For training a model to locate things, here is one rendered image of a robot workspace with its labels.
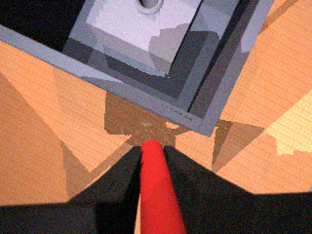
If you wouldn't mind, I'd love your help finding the dark grey open box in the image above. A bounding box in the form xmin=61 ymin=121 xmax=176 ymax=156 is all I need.
xmin=0 ymin=0 xmax=275 ymax=137

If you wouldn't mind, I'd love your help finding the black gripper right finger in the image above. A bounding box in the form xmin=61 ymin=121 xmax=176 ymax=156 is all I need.
xmin=164 ymin=145 xmax=312 ymax=234

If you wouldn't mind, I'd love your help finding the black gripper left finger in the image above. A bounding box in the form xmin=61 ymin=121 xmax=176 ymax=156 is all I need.
xmin=0 ymin=146 xmax=141 ymax=234

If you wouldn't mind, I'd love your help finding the red peg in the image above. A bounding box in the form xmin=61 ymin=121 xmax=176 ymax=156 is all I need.
xmin=140 ymin=139 xmax=187 ymax=234

